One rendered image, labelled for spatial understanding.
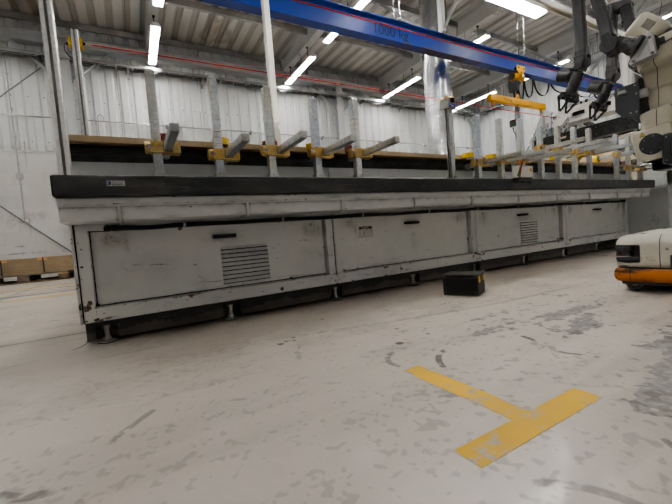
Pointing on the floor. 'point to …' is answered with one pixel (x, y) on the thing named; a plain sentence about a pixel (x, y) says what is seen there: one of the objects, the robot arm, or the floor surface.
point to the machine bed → (304, 243)
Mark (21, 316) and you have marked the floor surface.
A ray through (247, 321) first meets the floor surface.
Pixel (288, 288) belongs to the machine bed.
